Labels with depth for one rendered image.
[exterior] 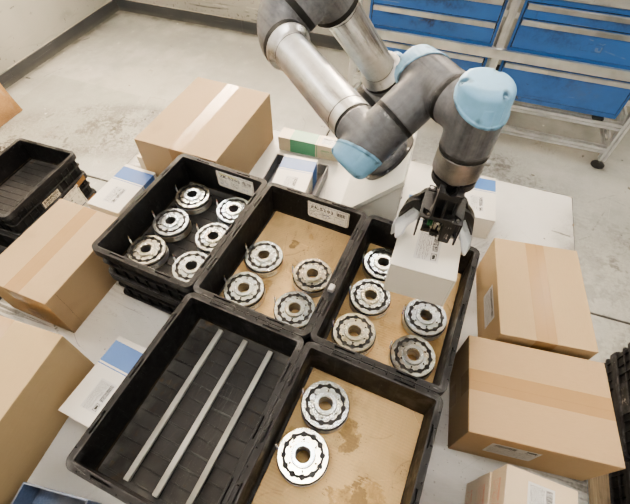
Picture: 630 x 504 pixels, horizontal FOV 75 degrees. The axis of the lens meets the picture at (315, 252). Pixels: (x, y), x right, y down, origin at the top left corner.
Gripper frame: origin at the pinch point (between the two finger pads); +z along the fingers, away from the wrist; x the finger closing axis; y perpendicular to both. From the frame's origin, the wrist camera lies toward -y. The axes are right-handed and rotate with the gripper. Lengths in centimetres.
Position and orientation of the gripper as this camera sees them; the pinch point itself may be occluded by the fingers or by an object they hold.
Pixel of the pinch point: (428, 240)
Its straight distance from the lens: 84.5
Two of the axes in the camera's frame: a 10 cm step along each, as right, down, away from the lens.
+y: -3.2, 7.6, -5.7
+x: 9.5, 2.6, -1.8
